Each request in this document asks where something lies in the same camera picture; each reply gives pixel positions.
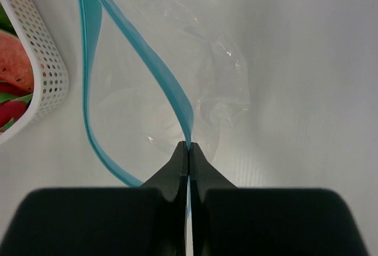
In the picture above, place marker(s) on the red dragon fruit toy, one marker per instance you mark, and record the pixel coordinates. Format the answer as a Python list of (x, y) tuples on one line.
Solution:
[(14, 103)]

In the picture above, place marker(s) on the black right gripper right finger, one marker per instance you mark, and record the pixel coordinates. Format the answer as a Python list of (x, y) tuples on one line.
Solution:
[(228, 220)]

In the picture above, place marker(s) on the red watermelon slice toy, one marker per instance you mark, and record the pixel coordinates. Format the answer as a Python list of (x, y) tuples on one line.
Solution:
[(16, 67)]

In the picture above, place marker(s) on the white perforated plastic basket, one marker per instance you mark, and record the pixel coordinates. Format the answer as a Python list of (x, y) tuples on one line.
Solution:
[(51, 78)]

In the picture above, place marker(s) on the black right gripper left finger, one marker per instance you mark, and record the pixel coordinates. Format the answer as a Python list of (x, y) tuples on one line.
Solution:
[(147, 220)]

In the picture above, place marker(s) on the clear zip bag blue zipper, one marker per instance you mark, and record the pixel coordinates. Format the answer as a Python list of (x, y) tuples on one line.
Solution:
[(155, 73)]

